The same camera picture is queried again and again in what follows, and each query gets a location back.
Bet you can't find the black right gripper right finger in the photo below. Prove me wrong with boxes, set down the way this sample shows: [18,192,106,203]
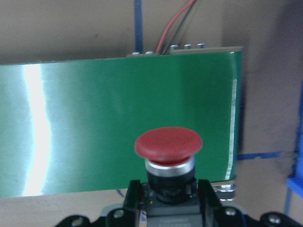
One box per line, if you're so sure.
[197,179,223,227]

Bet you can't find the red push button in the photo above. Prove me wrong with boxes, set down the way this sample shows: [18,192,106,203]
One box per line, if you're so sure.
[134,127,203,227]

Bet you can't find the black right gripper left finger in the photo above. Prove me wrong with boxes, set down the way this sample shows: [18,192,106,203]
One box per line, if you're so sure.
[123,180,142,227]

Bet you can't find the red and black conveyor wires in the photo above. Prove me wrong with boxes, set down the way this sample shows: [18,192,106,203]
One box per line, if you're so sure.
[155,0,197,55]

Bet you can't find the blue bin near right arm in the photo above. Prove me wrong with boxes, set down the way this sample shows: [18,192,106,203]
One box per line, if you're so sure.
[283,80,303,216]

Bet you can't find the green conveyor belt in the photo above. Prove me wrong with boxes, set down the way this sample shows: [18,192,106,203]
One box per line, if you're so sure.
[0,47,242,198]

